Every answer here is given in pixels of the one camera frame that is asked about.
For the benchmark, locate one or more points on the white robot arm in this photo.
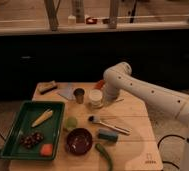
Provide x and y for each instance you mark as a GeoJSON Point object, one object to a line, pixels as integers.
{"type": "Point", "coordinates": [174, 103]}

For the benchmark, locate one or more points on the red object behind cup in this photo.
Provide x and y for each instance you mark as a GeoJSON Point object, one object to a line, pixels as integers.
{"type": "Point", "coordinates": [99, 84]}

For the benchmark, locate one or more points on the white plastic cup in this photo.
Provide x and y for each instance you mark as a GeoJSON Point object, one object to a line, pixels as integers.
{"type": "Point", "coordinates": [95, 98]}

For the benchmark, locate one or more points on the dark metal cup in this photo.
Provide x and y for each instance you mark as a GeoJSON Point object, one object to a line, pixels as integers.
{"type": "Point", "coordinates": [79, 95]}

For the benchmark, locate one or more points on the green plastic cup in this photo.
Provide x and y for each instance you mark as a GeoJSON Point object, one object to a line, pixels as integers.
{"type": "Point", "coordinates": [70, 123]}

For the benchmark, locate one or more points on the grey cloth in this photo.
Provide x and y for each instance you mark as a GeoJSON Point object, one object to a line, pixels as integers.
{"type": "Point", "coordinates": [67, 92]}

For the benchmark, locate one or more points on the wooden block brush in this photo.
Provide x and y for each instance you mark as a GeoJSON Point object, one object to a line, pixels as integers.
{"type": "Point", "coordinates": [46, 87]}

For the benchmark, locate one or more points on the teal cylinder block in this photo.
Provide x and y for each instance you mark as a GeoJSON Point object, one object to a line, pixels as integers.
{"type": "Point", "coordinates": [107, 135]}

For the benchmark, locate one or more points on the yellow corn cob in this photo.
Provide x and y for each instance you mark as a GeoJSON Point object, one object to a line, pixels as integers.
{"type": "Point", "coordinates": [43, 117]}

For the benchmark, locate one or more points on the dark red bowl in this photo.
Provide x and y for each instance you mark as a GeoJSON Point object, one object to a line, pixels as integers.
{"type": "Point", "coordinates": [79, 141]}

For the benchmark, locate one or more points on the green chili pepper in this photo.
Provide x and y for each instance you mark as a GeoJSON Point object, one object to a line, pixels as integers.
{"type": "Point", "coordinates": [101, 149]}

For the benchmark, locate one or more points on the red box on shelf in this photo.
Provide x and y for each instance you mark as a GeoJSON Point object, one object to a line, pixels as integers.
{"type": "Point", "coordinates": [91, 20]}

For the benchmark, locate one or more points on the green plastic tray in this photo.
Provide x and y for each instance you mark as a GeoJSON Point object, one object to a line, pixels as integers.
{"type": "Point", "coordinates": [22, 126]}

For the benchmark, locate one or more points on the white bottle on shelf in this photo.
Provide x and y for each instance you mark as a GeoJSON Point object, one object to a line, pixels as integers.
{"type": "Point", "coordinates": [71, 20]}

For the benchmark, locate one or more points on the orange sponge block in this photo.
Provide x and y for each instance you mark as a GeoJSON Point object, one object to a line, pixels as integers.
{"type": "Point", "coordinates": [46, 150]}

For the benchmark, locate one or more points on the dark grape bunch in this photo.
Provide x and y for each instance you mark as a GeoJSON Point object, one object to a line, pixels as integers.
{"type": "Point", "coordinates": [31, 140]}

